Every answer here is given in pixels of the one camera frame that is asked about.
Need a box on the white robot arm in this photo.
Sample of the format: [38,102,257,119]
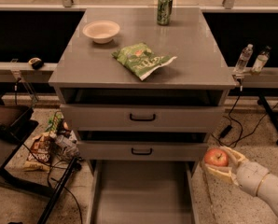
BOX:
[203,147,278,217]

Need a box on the white bowl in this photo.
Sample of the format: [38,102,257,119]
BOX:
[82,21,120,44]

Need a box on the middle grey drawer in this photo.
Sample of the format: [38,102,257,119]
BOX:
[77,141,207,161]

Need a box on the green chip bag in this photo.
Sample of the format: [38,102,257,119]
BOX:
[112,43,176,81]

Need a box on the black power cable adapter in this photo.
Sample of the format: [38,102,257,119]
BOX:
[211,84,271,148]

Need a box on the black table leg with caster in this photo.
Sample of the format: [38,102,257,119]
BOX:
[257,93,278,146]

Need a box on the green soda can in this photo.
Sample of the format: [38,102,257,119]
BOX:
[157,0,173,25]

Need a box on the green bag on floor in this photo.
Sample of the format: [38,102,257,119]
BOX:
[46,111,63,133]

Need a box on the black yellow tape measure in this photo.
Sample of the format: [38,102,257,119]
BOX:
[28,57,44,70]

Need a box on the top grey drawer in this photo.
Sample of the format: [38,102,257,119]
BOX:
[61,105,224,133]

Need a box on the plastic bottle on floor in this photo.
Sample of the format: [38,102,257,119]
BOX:
[49,133,79,160]

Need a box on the brown snack bag on floor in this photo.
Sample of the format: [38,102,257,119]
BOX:
[23,133,52,172]

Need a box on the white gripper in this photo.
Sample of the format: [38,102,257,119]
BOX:
[204,147,269,197]

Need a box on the bottom grey open drawer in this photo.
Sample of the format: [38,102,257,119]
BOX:
[87,161,201,224]

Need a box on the grey drawer cabinet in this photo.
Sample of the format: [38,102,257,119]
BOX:
[49,7,235,168]

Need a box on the black cart frame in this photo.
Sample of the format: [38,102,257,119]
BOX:
[0,95,79,224]

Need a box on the clear water bottle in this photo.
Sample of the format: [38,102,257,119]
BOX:
[233,44,253,76]

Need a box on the red apple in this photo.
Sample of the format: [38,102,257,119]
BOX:
[204,148,229,167]

